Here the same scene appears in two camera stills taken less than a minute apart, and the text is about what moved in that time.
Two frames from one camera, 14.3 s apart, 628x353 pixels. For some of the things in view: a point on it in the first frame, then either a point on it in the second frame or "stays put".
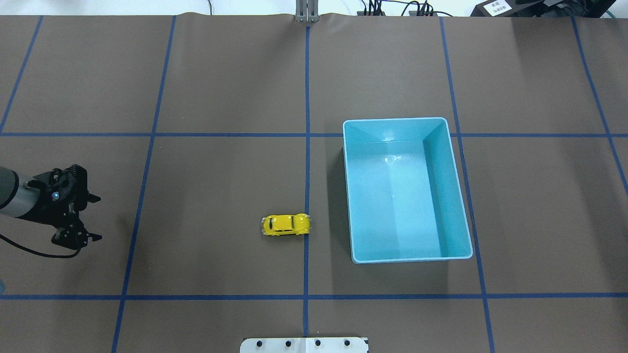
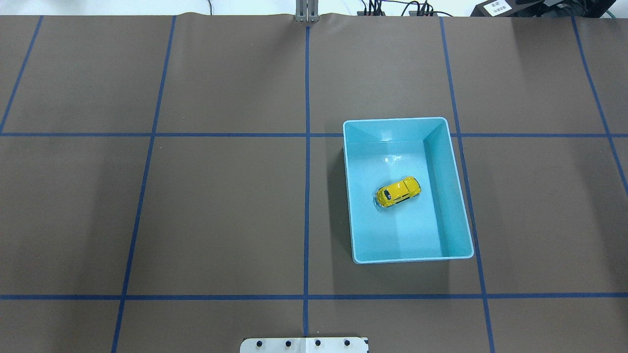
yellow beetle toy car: x=286 y=224 to x=389 y=194
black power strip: x=411 y=13 stays put
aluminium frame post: x=307 y=11 stays put
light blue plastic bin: x=405 y=199 stays put
